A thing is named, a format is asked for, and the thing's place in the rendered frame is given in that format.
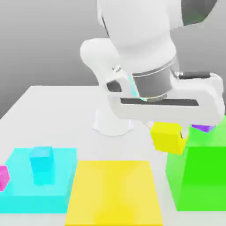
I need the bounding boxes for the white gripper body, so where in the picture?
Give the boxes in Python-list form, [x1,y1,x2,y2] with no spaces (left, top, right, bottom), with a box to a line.
[106,72,226,126]

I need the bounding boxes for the small yellow cube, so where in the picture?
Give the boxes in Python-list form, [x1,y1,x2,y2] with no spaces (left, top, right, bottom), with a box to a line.
[150,121,189,156]

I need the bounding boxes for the small purple cube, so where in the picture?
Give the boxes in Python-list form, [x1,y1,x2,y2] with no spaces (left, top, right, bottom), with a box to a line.
[191,124,216,133]

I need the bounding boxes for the small cyan cube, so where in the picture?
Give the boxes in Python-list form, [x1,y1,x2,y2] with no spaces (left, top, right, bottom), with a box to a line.
[29,146,55,186]

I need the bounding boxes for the small magenta cube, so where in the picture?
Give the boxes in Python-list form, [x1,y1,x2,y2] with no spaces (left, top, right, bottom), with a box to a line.
[0,165,11,192]

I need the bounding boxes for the large green box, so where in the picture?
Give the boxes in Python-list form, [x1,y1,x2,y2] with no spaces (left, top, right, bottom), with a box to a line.
[165,114,226,212]

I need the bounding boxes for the large yellow box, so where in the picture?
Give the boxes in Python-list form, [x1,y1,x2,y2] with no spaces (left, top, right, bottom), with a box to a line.
[64,160,164,226]

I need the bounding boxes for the large cyan box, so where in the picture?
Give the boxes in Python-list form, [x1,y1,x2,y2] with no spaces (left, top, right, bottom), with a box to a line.
[0,147,78,214]

